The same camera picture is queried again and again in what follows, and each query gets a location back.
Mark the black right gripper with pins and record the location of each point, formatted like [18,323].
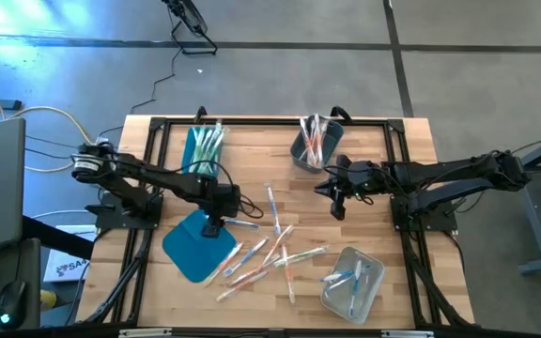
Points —
[362,178]

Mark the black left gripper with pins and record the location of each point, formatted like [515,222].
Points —
[221,199]

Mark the green toothbrush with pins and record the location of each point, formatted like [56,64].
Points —
[211,138]
[202,150]
[214,152]
[208,152]
[220,136]
[195,145]
[199,133]
[298,256]

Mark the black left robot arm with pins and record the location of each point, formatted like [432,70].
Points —
[148,176]

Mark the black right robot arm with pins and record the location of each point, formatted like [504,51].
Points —
[453,173]

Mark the turquoise plastic bin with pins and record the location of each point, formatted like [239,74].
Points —
[186,159]

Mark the blue flat bin lid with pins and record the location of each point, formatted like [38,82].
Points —
[190,253]

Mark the black table clamp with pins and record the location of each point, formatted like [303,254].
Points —
[200,114]
[341,112]

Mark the white printed cardboard box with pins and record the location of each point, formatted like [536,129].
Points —
[64,270]

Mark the small yellow object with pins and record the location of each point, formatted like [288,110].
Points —
[47,300]

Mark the black side desk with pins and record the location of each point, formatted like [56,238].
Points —
[31,267]

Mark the black computer mouse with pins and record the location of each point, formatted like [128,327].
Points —
[11,305]

